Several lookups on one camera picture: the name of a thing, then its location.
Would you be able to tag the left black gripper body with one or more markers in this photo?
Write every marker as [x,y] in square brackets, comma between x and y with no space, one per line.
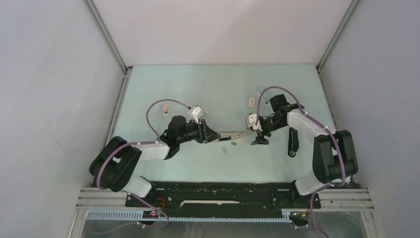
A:
[202,136]

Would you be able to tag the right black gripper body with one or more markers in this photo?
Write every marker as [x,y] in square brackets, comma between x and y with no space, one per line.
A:
[270,124]

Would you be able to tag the beige black long stapler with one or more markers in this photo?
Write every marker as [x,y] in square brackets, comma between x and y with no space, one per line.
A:
[233,135]

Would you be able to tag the pink stapler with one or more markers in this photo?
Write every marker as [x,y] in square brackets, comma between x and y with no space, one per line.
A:
[166,108]

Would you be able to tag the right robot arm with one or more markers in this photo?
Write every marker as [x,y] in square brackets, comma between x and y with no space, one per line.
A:
[334,157]

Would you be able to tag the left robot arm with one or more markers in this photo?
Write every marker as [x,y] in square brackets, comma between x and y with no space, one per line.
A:
[115,167]

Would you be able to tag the closed white staple box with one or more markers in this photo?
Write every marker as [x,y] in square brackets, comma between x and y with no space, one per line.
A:
[252,102]

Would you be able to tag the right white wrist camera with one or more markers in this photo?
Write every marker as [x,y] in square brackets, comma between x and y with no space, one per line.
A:
[252,122]

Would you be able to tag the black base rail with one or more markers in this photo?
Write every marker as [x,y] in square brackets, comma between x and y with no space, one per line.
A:
[224,200]

